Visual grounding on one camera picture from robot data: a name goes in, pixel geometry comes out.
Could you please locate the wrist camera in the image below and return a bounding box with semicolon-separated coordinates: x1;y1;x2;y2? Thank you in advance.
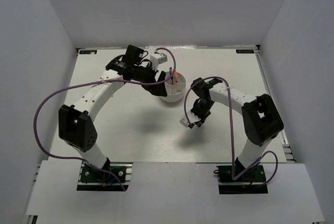
180;112;198;128
149;52;168;70

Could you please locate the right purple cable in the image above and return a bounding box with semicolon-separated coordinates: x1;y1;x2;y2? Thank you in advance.
182;76;279;182

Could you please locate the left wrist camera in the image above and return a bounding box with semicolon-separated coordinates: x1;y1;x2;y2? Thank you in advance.
149;52;168;70

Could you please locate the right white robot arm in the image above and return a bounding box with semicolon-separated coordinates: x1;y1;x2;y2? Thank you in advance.
180;76;284;182

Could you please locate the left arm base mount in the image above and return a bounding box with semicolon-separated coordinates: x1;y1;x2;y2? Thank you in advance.
77;163;133;192

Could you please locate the white round divided organizer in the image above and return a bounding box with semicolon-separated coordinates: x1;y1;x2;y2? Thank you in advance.
160;72;186;103

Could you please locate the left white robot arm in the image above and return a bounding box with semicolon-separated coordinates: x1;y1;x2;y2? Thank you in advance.
58;45;168;182

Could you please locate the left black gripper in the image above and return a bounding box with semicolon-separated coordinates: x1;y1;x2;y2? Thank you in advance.
133;62;168;97

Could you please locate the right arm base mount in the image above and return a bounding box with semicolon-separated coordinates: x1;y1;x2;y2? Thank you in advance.
213;165;268;195

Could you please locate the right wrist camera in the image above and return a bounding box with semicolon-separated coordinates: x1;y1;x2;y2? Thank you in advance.
180;112;198;128

